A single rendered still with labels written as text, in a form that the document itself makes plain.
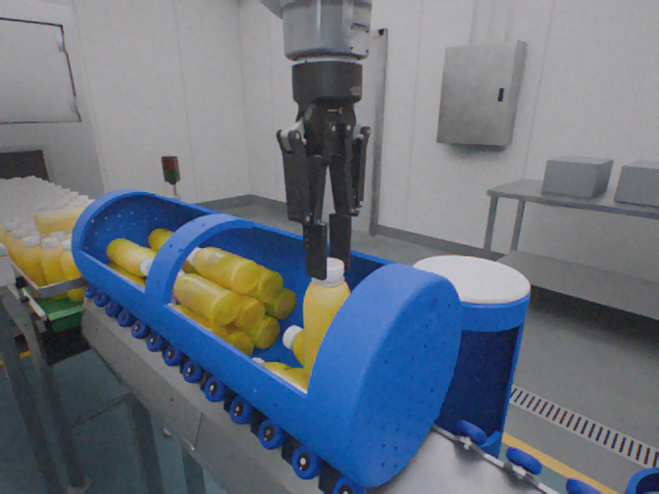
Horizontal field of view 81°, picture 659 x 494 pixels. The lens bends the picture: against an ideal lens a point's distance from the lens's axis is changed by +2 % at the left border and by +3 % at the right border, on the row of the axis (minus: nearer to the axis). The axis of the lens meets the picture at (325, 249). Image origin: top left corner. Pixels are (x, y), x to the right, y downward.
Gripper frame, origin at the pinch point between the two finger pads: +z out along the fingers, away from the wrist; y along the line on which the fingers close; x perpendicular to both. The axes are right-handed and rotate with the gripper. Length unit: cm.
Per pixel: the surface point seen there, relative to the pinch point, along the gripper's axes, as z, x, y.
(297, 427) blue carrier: 20.5, -2.2, -8.4
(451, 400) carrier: 73, 9, 70
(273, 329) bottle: 26.5, 24.9, 10.8
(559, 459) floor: 127, -19, 129
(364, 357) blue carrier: 8.7, -9.6, -5.3
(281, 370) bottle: 19.9, 6.7, -2.8
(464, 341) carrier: 51, 7, 70
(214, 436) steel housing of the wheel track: 38.3, 21.1, -6.9
